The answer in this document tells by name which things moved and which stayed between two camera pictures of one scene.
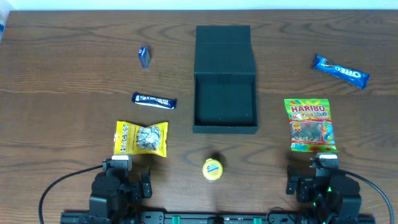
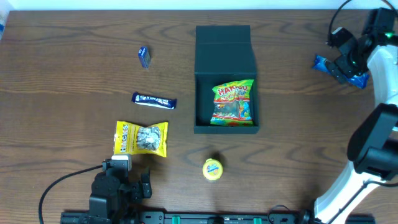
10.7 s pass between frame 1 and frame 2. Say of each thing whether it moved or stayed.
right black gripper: moved
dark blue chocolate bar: stayed
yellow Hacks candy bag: stayed
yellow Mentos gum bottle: stayed
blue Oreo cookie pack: stayed
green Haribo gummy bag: moved
